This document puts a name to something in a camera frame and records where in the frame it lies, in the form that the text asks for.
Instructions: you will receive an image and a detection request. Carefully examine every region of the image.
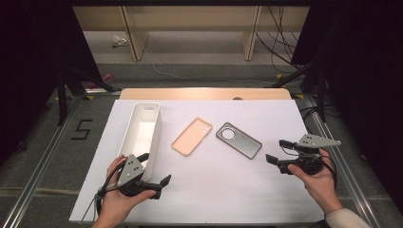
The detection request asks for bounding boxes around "crumpled white paper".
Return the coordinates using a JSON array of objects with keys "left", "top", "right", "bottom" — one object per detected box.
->
[{"left": 111, "top": 34, "right": 128, "bottom": 48}]

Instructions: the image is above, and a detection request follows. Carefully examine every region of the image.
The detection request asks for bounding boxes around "aluminium floor rail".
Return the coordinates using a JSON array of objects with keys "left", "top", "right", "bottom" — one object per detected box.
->
[
  {"left": 303, "top": 94, "right": 381, "bottom": 228},
  {"left": 0, "top": 96, "right": 82, "bottom": 228}
]

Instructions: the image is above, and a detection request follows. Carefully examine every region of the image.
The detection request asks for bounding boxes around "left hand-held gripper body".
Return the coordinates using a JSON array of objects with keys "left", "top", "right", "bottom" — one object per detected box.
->
[{"left": 116, "top": 154, "right": 150, "bottom": 199}]

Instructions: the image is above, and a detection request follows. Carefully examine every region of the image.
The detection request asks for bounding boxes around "white table sheet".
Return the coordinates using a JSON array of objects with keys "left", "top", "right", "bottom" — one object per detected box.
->
[{"left": 68, "top": 99, "right": 325, "bottom": 224}]

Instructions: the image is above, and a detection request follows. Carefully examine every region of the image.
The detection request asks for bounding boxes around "hand-held gripper cable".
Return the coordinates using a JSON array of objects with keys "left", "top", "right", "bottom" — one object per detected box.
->
[
  {"left": 81, "top": 162, "right": 127, "bottom": 222},
  {"left": 279, "top": 145, "right": 338, "bottom": 192}
]

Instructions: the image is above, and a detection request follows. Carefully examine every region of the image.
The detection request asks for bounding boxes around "grey phone case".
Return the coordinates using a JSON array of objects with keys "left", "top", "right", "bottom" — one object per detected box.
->
[{"left": 215, "top": 122, "right": 263, "bottom": 160}]

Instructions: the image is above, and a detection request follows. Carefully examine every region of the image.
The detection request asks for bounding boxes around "right hand-held gripper cable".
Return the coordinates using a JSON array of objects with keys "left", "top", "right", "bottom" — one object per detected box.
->
[{"left": 279, "top": 145, "right": 338, "bottom": 192}]

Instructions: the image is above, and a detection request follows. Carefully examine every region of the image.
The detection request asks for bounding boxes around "bundle of black cables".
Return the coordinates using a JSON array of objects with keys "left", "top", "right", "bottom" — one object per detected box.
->
[{"left": 256, "top": 5, "right": 306, "bottom": 74}]

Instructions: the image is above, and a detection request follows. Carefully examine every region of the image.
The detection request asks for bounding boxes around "peach phone case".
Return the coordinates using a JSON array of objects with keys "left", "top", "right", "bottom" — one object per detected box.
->
[{"left": 171, "top": 117, "right": 214, "bottom": 158}]

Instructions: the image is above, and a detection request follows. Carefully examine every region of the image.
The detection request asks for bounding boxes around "beige wooden desk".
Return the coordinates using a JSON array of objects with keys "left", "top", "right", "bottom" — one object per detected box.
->
[{"left": 72, "top": 5, "right": 310, "bottom": 62}]

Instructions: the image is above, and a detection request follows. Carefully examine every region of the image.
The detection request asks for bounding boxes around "person's left hand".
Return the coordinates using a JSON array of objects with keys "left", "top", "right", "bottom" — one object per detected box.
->
[{"left": 92, "top": 154, "right": 157, "bottom": 228}]

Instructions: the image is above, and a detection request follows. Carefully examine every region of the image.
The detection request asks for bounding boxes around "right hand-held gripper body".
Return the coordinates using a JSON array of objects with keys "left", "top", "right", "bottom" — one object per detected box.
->
[{"left": 277, "top": 133, "right": 342, "bottom": 176}]

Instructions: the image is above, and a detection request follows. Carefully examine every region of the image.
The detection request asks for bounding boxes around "left hand-held gripper cable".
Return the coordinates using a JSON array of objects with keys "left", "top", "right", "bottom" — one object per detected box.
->
[{"left": 81, "top": 162, "right": 127, "bottom": 222}]

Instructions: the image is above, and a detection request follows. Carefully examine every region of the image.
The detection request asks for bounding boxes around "black metal stand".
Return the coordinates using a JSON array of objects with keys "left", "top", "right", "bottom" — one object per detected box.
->
[
  {"left": 271, "top": 58, "right": 328, "bottom": 123},
  {"left": 56, "top": 67, "right": 123, "bottom": 127}
]

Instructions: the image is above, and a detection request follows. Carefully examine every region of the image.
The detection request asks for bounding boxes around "thin white floor cable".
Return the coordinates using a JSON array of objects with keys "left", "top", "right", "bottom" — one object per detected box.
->
[{"left": 151, "top": 64, "right": 278, "bottom": 86}]

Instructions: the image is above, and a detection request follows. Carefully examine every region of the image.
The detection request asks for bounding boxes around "pink floor item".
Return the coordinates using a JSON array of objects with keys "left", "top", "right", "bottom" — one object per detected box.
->
[{"left": 86, "top": 72, "right": 115, "bottom": 90}]

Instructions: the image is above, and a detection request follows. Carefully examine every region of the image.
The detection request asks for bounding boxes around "white plastic storage box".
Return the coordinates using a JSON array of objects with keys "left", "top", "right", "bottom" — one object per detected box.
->
[{"left": 117, "top": 102, "right": 163, "bottom": 183}]

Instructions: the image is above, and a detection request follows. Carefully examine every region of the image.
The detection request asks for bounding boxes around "black curtain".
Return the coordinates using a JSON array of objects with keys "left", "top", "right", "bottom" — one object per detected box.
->
[
  {"left": 0, "top": 0, "right": 103, "bottom": 165},
  {"left": 290, "top": 0, "right": 403, "bottom": 217}
]

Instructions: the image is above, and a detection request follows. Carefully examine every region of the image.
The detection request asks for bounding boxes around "person's right hand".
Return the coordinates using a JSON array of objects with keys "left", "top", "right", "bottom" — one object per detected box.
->
[{"left": 287, "top": 148, "right": 344, "bottom": 216}]

